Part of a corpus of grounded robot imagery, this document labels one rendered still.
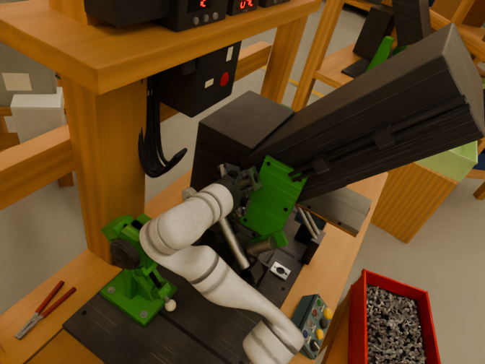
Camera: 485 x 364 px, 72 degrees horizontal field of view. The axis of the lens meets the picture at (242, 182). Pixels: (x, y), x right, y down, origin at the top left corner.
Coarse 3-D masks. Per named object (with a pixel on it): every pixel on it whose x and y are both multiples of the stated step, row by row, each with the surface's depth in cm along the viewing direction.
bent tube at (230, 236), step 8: (248, 176) 83; (256, 176) 85; (240, 184) 85; (248, 184) 84; (256, 184) 83; (224, 224) 91; (224, 232) 91; (232, 232) 92; (232, 240) 91; (232, 248) 92; (240, 248) 92; (240, 256) 92; (240, 264) 92; (248, 264) 93
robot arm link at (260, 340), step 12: (264, 324) 66; (252, 336) 66; (264, 336) 64; (252, 348) 64; (264, 348) 63; (276, 348) 63; (252, 360) 64; (264, 360) 62; (276, 360) 63; (288, 360) 64
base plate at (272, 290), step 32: (288, 224) 120; (288, 256) 109; (192, 288) 94; (256, 288) 98; (288, 288) 100; (96, 320) 82; (128, 320) 84; (160, 320) 85; (192, 320) 87; (224, 320) 89; (256, 320) 90; (96, 352) 77; (128, 352) 78; (160, 352) 80; (192, 352) 81; (224, 352) 83
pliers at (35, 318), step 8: (56, 288) 87; (72, 288) 88; (48, 296) 85; (64, 296) 86; (40, 304) 83; (56, 304) 84; (40, 312) 82; (48, 312) 82; (32, 320) 80; (24, 328) 78; (16, 336) 77; (24, 336) 78
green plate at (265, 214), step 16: (272, 160) 83; (272, 176) 84; (288, 176) 82; (256, 192) 87; (272, 192) 85; (288, 192) 83; (256, 208) 89; (272, 208) 87; (288, 208) 85; (256, 224) 90; (272, 224) 88
